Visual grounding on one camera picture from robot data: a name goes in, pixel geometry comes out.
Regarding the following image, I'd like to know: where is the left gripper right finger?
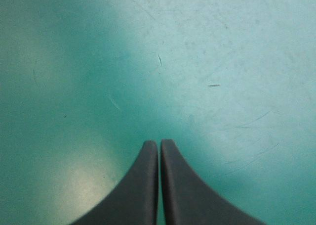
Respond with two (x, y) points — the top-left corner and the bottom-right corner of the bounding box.
(160, 138), (269, 225)

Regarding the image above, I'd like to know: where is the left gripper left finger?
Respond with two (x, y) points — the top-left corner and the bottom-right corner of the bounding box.
(70, 140), (158, 225)

